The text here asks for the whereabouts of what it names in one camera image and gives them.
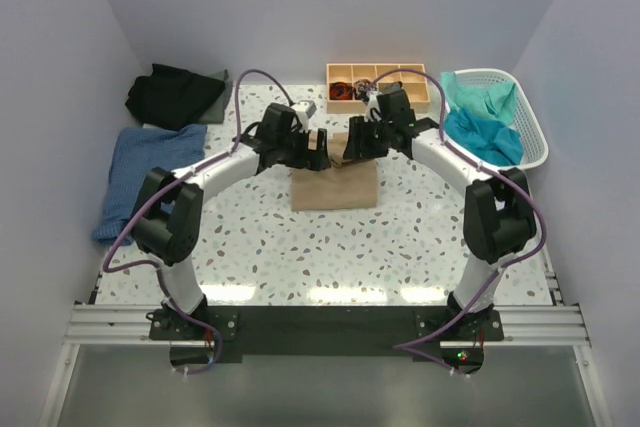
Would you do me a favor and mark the blue t shirt in basket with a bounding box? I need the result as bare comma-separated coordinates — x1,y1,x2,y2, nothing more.
444,108,524,166

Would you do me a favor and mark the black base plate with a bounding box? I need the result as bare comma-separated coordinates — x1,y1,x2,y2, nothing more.
146,305,505,367

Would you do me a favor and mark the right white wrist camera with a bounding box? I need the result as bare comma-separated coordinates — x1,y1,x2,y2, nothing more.
364,90,383,122

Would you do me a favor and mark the brown patterned rolled sock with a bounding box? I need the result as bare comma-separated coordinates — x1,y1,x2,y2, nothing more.
353,78,377,101

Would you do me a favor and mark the beige t shirt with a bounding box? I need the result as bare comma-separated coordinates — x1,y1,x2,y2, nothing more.
291,132,378,211

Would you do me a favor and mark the black folded t shirt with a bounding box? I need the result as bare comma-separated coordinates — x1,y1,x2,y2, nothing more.
125,64,229,131

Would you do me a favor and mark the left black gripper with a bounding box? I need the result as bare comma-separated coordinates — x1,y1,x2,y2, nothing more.
276,126,329,172

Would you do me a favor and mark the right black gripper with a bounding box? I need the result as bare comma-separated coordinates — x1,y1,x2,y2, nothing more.
344,116,394,160

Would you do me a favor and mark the blue folded t shirt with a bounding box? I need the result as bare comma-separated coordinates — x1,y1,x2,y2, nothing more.
92,124,207,247

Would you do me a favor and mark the grey folded t shirt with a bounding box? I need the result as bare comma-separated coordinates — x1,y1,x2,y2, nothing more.
199,69,233,125

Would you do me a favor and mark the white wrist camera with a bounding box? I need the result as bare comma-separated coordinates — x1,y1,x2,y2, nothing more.
364,90,383,122
291,100,317,132

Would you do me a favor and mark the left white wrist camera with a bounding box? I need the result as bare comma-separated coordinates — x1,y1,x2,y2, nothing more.
291,100,317,132

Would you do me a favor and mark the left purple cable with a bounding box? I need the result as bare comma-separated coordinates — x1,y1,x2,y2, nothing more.
102,68,296,376

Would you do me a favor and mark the white plastic laundry basket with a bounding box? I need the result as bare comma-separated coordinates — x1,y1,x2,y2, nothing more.
444,68,549,170

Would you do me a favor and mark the red black rolled sock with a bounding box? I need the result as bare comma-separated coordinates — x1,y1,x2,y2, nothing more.
329,82,353,101

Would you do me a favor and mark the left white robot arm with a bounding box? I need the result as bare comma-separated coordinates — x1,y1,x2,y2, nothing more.
131,100,330,339

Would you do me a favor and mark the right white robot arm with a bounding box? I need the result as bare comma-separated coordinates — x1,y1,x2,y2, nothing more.
343,90,546,340

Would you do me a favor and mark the wooden compartment tray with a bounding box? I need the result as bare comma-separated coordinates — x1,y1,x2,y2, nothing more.
326,63,431,114

